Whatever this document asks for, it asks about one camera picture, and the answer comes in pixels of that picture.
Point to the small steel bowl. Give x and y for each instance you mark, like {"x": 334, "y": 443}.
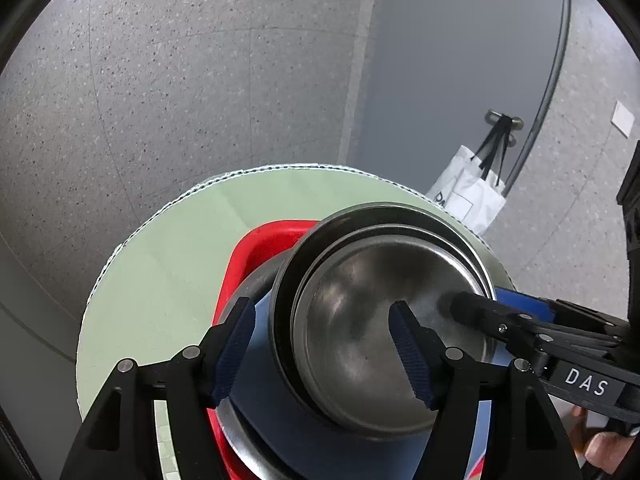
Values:
{"x": 350, "y": 310}
{"x": 281, "y": 320}

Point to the grey door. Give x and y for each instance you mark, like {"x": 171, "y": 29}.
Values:
{"x": 425, "y": 60}

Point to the white wall switch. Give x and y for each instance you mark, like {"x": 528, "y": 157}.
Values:
{"x": 624, "y": 119}

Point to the red square plastic basin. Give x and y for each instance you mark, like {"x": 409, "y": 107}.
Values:
{"x": 265, "y": 240}

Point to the large steel bowl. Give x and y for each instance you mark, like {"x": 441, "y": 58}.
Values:
{"x": 245, "y": 282}

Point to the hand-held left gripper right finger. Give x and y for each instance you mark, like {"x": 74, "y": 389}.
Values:
{"x": 412, "y": 355}

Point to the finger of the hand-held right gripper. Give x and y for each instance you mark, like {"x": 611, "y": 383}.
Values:
{"x": 475, "y": 310}
{"x": 525, "y": 305}

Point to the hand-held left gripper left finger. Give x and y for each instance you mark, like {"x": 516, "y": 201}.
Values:
{"x": 232, "y": 355}

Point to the white tote bag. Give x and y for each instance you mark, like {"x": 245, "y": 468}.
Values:
{"x": 475, "y": 195}

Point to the person's right hand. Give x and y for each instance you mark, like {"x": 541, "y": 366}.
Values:
{"x": 605, "y": 449}

